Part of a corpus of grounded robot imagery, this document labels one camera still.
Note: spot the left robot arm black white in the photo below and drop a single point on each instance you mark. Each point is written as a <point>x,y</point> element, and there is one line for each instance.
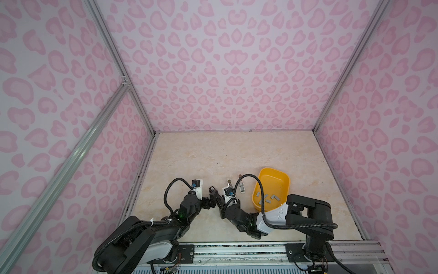
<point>136,241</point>

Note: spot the yellow plastic tray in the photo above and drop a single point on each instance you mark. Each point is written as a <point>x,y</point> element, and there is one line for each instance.
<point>274,182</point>

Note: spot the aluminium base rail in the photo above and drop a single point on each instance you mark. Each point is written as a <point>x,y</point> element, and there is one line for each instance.
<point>358,256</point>

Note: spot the aluminium frame rail right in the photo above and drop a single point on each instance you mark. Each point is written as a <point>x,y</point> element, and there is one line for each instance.
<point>373,23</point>

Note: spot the black stapler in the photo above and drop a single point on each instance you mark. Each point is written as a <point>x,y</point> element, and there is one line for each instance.
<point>212,197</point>

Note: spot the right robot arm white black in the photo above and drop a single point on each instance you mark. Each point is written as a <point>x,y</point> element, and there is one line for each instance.
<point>309,216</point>

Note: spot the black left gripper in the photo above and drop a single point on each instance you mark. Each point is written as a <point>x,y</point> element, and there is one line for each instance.
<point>207,205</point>

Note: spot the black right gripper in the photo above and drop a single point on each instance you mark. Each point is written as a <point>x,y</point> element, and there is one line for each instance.
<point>222,210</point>

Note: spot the white pink stapler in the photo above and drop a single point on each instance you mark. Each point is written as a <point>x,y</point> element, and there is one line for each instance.
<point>241,184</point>

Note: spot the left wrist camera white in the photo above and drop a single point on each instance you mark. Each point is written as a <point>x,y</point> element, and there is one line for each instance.
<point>197,185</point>

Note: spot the aluminium frame rail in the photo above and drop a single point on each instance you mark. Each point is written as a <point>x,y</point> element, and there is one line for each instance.
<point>73,134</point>
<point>373,23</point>

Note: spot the aluminium frame rail left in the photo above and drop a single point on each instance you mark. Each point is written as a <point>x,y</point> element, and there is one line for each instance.
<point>73,134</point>

